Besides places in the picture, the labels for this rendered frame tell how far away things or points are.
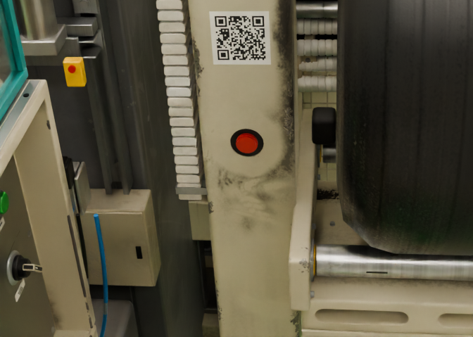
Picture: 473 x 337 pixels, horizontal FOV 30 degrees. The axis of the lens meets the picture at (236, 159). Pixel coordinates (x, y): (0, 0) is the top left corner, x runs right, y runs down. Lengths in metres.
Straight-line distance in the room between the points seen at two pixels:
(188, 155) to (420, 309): 0.39
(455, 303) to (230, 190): 0.35
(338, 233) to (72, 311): 0.49
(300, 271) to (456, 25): 0.43
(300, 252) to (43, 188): 0.36
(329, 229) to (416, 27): 0.61
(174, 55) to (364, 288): 0.42
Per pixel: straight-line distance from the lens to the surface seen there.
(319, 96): 1.83
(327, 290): 1.26
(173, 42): 1.16
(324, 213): 1.50
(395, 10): 0.92
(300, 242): 1.21
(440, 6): 0.92
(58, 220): 1.08
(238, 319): 1.43
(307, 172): 1.34
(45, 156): 1.03
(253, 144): 1.21
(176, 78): 1.19
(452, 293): 1.28
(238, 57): 1.14
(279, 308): 1.40
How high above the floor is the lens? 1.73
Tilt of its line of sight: 34 degrees down
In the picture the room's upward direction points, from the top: 4 degrees counter-clockwise
